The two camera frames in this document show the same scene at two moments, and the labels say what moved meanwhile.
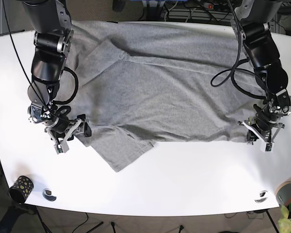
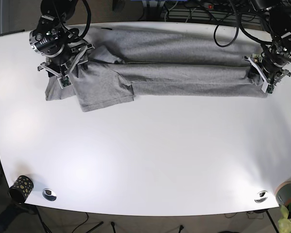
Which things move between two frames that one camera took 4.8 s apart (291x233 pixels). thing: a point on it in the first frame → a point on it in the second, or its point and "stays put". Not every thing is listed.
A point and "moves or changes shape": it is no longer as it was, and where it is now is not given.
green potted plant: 290,218 stays put
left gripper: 267,129 → 271,72
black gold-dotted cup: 21,189 stays put
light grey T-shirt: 139,83 moves or changes shape
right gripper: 61,131 → 61,66
